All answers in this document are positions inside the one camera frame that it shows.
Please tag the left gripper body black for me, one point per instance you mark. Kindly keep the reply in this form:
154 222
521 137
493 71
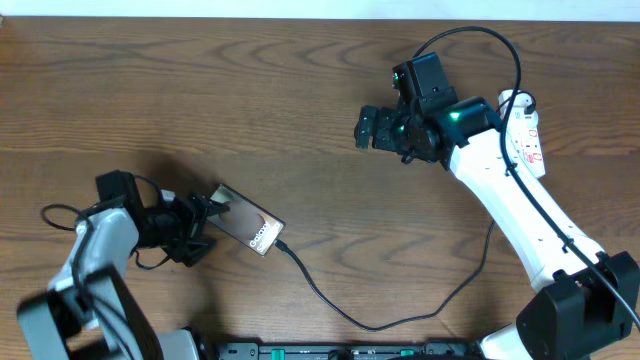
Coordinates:
170 229

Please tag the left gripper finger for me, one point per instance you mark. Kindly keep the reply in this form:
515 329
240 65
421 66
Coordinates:
204 207
192 252

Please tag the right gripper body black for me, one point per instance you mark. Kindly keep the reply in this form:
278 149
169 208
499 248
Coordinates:
394 133

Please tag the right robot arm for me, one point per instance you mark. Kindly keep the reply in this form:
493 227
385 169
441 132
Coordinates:
580 290

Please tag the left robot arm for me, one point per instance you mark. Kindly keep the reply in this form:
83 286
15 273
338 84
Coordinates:
87 311

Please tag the black usb charger plug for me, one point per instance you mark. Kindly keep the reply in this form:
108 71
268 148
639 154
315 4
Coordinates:
530 108

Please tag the white power strip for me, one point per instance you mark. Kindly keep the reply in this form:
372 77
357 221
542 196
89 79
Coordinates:
525 135

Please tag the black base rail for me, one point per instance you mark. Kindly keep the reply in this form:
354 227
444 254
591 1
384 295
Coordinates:
432 350

